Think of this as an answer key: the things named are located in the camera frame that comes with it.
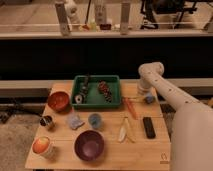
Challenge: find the blue sponge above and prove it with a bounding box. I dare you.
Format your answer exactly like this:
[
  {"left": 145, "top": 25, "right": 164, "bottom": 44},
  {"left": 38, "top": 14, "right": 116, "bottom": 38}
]
[{"left": 144, "top": 93, "right": 155, "bottom": 104}]

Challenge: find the orange carrot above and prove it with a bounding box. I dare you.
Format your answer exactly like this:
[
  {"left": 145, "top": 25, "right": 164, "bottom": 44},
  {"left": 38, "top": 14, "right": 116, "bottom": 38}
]
[{"left": 124, "top": 98, "right": 138, "bottom": 120}]

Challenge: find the black remote control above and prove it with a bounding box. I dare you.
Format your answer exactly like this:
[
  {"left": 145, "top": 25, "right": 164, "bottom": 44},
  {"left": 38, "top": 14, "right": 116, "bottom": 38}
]
[{"left": 143, "top": 117, "right": 156, "bottom": 139}]

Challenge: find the red bowl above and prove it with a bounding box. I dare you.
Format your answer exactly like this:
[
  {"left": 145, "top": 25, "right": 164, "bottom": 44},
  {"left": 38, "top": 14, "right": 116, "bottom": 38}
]
[{"left": 47, "top": 91, "right": 69, "bottom": 112}]

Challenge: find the small metal cup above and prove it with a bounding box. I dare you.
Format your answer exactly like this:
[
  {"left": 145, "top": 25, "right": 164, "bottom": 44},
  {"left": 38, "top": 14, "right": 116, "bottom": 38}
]
[{"left": 40, "top": 115, "right": 55, "bottom": 131}]

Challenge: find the small blue cup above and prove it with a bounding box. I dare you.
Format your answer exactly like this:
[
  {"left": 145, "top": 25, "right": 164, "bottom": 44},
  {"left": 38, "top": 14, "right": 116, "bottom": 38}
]
[{"left": 88, "top": 113, "right": 102, "bottom": 129}]

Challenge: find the green plastic tray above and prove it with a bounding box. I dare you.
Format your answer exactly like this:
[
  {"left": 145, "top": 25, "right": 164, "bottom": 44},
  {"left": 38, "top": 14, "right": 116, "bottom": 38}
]
[{"left": 70, "top": 75, "right": 121, "bottom": 109}]

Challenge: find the white tape roll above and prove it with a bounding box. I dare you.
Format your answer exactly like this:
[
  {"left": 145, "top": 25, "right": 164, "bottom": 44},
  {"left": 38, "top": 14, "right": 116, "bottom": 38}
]
[{"left": 75, "top": 94, "right": 83, "bottom": 104}]

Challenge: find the red grape bunch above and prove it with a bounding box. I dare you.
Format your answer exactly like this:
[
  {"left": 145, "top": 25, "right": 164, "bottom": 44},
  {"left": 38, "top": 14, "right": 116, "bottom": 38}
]
[{"left": 98, "top": 81, "right": 112, "bottom": 102}]

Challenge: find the purple bowl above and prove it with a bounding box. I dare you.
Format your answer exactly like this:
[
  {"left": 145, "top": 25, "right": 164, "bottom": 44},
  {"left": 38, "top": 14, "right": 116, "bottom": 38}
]
[{"left": 74, "top": 130, "right": 105, "bottom": 161}]

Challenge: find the black tool in tray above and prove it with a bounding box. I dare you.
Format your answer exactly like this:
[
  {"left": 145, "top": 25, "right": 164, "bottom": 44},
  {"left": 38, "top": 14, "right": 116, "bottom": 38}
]
[{"left": 80, "top": 74, "right": 90, "bottom": 103}]

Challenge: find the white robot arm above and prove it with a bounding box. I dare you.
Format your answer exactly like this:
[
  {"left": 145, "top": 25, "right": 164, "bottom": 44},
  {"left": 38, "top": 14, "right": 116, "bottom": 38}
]
[{"left": 138, "top": 62, "right": 213, "bottom": 171}]

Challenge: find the crumpled blue cloth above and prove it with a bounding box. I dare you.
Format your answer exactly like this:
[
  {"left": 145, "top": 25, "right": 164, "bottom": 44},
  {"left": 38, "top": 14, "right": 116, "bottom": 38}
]
[{"left": 67, "top": 114, "right": 84, "bottom": 130}]

